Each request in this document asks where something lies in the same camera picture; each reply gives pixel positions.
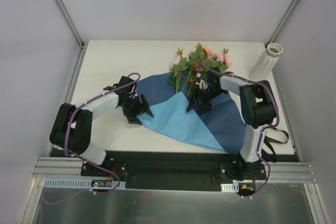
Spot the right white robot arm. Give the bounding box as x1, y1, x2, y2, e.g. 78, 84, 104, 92
186, 69, 279, 181

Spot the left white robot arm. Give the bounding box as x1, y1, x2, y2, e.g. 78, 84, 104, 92
49, 75, 154, 176

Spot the white cable duct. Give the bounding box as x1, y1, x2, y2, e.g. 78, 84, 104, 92
44, 178, 126, 190
220, 183, 239, 193

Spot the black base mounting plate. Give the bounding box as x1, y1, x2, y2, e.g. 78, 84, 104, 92
80, 151, 267, 191

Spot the black ribbon gold lettering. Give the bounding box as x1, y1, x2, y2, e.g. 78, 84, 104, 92
261, 128, 289, 163

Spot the left aluminium frame post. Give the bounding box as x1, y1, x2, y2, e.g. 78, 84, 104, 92
53, 0, 86, 49

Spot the left white cable duct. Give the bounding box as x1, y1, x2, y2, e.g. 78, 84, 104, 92
44, 178, 126, 190

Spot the white ribbed vase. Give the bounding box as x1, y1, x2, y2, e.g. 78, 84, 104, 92
249, 43, 283, 81

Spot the blue wrapping paper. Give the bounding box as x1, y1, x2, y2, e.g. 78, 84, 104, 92
137, 73, 246, 153

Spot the right white cable duct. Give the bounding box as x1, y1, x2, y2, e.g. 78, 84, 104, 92
220, 183, 239, 193

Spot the pink artificial flower bunch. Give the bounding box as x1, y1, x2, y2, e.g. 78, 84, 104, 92
169, 43, 232, 97

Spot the aluminium front rail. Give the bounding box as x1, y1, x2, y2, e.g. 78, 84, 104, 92
33, 157, 318, 184

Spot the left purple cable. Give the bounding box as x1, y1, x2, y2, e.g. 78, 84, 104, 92
41, 72, 141, 205

